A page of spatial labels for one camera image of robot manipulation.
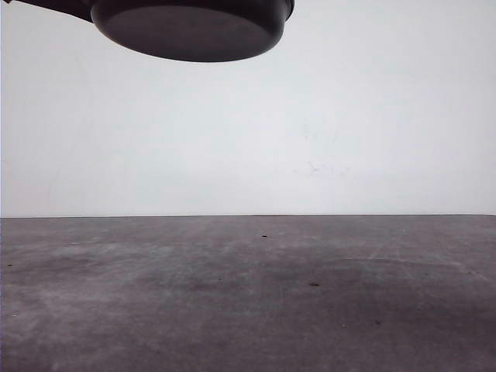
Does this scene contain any black frying pan green handle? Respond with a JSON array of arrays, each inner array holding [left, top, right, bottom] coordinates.
[[31, 0, 295, 63]]

